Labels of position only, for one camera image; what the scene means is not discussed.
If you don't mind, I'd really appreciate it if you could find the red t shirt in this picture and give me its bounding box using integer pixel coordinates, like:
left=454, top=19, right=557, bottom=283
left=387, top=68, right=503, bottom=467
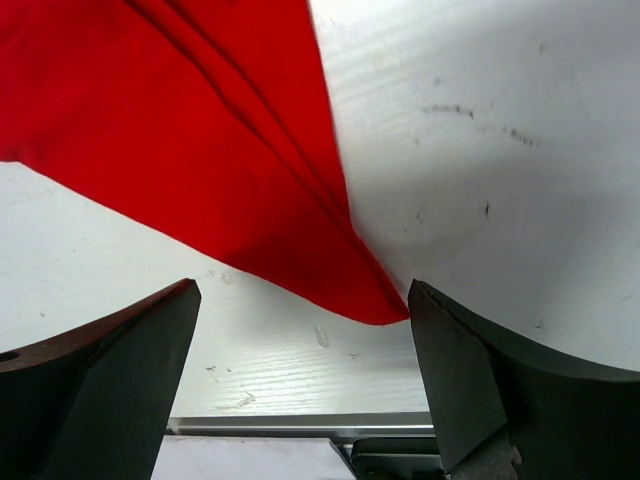
left=1, top=1, right=408, bottom=326

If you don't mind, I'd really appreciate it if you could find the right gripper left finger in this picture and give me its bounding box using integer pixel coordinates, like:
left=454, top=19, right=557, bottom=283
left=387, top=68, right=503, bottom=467
left=1, top=279, right=201, bottom=479

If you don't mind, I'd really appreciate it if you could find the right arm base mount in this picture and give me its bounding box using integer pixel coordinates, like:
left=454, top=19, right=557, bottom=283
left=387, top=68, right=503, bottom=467
left=350, top=437, right=446, bottom=480

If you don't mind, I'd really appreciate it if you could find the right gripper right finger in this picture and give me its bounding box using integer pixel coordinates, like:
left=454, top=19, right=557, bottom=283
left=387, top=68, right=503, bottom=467
left=408, top=280, right=639, bottom=479

